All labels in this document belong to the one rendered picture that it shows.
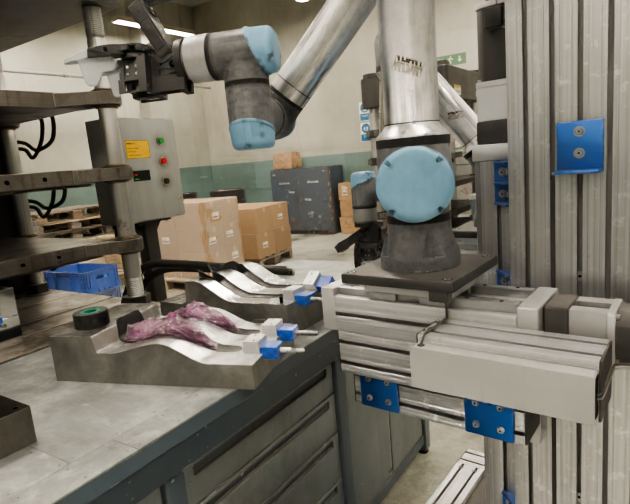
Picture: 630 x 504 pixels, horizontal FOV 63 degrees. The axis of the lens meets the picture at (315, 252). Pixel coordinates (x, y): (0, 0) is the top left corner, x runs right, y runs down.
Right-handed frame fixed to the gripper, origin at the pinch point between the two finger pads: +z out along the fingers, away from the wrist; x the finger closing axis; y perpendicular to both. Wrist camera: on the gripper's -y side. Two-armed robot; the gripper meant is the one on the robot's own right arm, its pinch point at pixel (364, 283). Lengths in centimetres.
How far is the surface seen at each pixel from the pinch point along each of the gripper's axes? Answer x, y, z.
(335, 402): -20.7, -1.3, 31.3
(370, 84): 352, -169, -110
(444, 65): 352, -91, -115
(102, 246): -37, -80, -18
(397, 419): 20, -1, 57
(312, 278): -23.1, -3.9, -7.2
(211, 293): -38.6, -28.7, -5.3
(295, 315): -35.3, -2.0, -0.3
